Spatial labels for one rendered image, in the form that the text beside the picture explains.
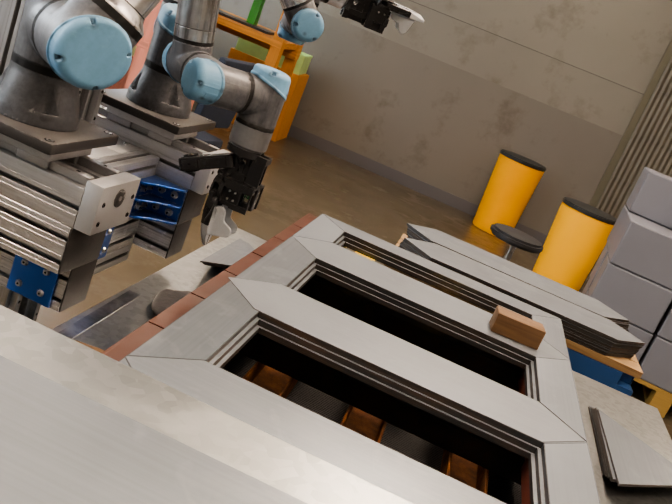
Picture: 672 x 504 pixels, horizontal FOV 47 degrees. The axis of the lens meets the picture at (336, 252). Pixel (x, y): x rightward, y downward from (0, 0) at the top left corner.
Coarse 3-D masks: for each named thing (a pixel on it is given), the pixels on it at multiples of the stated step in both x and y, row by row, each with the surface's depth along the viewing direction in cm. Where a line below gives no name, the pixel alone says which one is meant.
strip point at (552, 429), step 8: (544, 408) 153; (544, 416) 149; (552, 416) 150; (544, 424) 145; (552, 424) 147; (560, 424) 148; (544, 432) 142; (552, 432) 143; (560, 432) 145; (568, 432) 146; (544, 440) 139; (552, 440) 140; (560, 440) 141; (568, 440) 143; (576, 440) 144; (584, 440) 145
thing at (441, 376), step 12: (432, 360) 154; (444, 360) 156; (420, 372) 146; (432, 372) 148; (444, 372) 150; (456, 372) 153; (420, 384) 141; (432, 384) 143; (444, 384) 145; (456, 384) 147; (444, 396) 140; (456, 396) 142
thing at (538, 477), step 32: (384, 256) 217; (352, 288) 184; (448, 288) 214; (256, 320) 143; (416, 320) 183; (448, 320) 183; (224, 352) 126; (320, 352) 142; (512, 352) 180; (384, 384) 141; (416, 384) 140; (448, 416) 139; (480, 416) 139; (512, 448) 138; (544, 480) 126
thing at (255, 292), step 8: (248, 280) 156; (240, 288) 150; (248, 288) 152; (256, 288) 153; (264, 288) 155; (272, 288) 157; (248, 296) 148; (256, 296) 150; (264, 296) 151; (256, 304) 146
